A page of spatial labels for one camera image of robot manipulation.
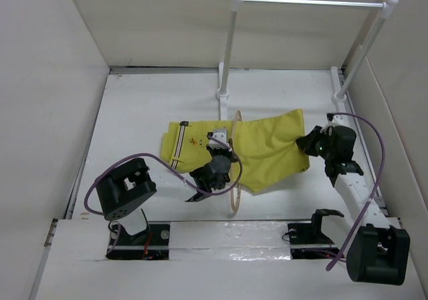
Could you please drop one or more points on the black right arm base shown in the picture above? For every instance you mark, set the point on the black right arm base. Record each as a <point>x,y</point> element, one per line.
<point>306,239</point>

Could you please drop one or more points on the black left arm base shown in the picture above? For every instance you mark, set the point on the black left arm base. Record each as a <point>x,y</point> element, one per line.
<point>153,245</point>

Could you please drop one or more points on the beige wooden hanger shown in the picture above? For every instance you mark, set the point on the beige wooden hanger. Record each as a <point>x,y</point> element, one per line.
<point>235,193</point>

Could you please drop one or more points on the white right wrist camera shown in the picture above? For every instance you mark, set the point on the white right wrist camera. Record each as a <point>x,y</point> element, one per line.
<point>334,120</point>

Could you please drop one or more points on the yellow trousers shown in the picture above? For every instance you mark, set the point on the yellow trousers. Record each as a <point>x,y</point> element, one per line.
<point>266,147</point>

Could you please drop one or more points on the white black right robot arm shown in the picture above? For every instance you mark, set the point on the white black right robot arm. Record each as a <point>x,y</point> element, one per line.
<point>375,251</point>

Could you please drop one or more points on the white clothes rack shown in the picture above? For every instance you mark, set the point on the white clothes rack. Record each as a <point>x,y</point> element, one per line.
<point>293,34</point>

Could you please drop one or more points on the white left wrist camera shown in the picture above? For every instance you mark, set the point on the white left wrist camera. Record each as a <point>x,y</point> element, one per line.
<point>218,139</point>

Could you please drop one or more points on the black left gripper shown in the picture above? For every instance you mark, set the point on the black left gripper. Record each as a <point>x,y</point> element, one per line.
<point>231,158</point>

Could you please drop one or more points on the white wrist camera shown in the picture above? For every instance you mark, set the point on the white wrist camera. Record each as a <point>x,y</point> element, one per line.
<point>218,139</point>
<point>334,120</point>

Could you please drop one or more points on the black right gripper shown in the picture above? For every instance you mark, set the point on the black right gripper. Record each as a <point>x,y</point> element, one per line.
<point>306,142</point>

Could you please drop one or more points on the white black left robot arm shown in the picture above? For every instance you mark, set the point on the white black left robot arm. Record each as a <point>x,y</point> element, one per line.
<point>124,187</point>

